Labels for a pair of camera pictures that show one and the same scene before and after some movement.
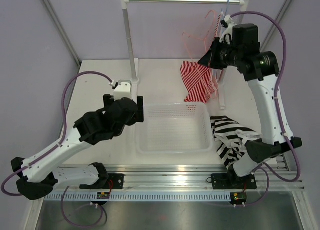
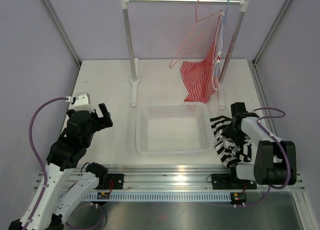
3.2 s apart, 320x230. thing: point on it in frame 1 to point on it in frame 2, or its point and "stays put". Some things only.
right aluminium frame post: (279, 17) stays put
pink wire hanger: (213, 89) to (197, 21)
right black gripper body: (223, 55) to (235, 134)
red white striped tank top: (197, 78) stays put
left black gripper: (139, 112) to (106, 121)
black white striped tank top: (231, 137) stays put
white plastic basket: (174, 128) stays put
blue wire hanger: (227, 6) stays put
